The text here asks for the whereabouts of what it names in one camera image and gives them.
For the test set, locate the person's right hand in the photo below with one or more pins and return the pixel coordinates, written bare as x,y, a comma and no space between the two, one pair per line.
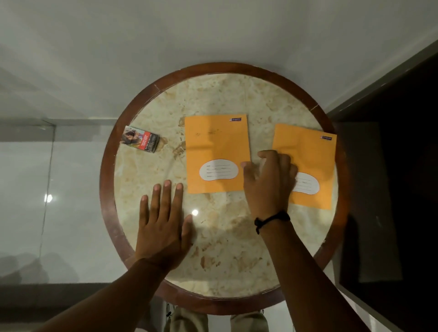
268,198

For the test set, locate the person's left hand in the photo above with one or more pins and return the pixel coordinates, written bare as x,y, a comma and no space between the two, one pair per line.
160,239

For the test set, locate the person's left middle finger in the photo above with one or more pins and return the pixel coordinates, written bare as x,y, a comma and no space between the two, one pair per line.
165,200

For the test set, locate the person's left thumb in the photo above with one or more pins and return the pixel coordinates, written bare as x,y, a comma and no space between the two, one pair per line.
187,232

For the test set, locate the person's left little finger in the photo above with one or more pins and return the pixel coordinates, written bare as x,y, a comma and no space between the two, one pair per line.
144,210

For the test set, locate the person's right thumb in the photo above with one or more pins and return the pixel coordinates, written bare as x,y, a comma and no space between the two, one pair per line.
249,172

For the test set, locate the person's left forearm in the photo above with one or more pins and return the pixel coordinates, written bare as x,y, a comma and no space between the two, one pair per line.
113,301

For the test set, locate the person's right forearm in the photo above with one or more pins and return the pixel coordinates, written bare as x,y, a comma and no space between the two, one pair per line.
304,280

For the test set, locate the round marble table wooden rim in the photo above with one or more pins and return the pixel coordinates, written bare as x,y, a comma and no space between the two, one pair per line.
226,253

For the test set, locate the orange notebook with white label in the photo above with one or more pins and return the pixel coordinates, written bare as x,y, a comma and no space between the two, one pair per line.
314,154
215,143

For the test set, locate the small printed cardboard pack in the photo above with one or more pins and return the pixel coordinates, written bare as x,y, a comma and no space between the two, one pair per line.
140,138

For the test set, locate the khaki trousers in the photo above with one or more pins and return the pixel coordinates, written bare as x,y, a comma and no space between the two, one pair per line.
186,321

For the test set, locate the dark wooden cabinet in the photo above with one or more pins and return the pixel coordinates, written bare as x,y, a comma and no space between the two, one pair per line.
386,191

